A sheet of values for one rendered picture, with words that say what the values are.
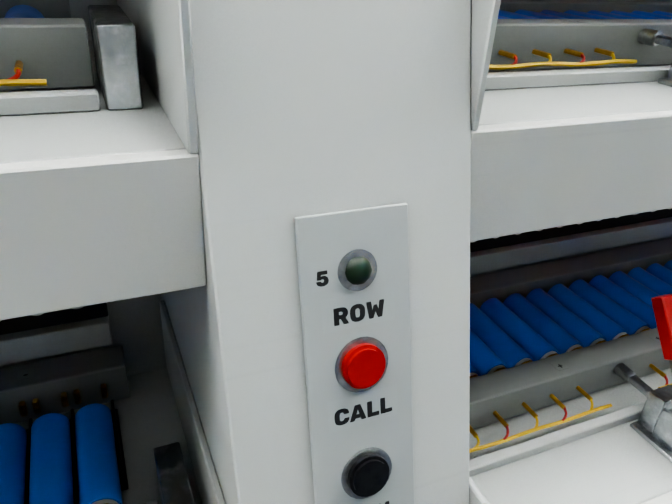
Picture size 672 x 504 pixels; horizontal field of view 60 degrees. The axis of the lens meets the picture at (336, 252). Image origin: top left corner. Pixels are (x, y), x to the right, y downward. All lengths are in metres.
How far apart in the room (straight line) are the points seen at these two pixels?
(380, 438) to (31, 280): 0.13
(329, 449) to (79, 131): 0.13
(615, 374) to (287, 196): 0.28
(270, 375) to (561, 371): 0.22
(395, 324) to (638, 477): 0.20
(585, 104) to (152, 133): 0.18
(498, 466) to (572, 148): 0.18
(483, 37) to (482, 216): 0.07
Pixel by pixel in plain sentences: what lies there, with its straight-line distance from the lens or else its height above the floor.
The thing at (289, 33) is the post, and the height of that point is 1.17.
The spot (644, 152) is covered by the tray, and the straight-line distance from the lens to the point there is 0.28.
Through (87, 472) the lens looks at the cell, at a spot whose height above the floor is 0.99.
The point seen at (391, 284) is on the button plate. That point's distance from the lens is 0.20.
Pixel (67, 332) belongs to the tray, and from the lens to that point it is 0.37.
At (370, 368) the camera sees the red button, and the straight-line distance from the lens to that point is 0.20.
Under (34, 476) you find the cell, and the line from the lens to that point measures 0.32.
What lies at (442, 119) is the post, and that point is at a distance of 0.20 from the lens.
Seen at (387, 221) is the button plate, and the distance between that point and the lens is 0.20.
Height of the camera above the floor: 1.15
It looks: 14 degrees down
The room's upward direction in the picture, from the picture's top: 3 degrees counter-clockwise
